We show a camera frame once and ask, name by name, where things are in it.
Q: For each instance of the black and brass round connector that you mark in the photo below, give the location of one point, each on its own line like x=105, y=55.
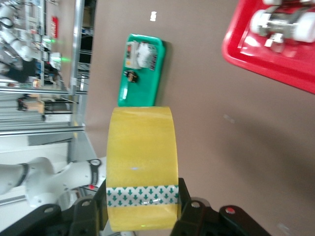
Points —
x=131, y=76

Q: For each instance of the green plastic tray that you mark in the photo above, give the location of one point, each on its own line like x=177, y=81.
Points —
x=145, y=91

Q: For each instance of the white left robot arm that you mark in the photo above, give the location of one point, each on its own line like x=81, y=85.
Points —
x=49, y=177

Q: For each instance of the white capped metal pipe fitting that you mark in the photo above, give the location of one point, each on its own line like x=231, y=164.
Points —
x=290, y=2
x=283, y=25

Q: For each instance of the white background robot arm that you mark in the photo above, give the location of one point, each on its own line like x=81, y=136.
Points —
x=14, y=41

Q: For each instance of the red plastic tray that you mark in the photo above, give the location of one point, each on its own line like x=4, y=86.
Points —
x=270, y=66

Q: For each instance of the grey push button switch box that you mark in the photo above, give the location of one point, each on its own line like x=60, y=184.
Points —
x=130, y=55

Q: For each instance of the yellow packing tape roll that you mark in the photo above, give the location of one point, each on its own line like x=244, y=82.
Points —
x=142, y=147

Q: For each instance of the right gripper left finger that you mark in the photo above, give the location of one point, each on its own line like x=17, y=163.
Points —
x=83, y=216

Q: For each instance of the white circuit breaker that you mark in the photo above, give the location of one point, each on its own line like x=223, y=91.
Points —
x=145, y=55

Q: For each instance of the red wall sign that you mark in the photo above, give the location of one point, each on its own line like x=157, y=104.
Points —
x=54, y=27

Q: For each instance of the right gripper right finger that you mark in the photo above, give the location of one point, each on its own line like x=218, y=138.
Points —
x=194, y=216

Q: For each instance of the aluminium frame post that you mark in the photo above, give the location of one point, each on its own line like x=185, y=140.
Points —
x=77, y=49

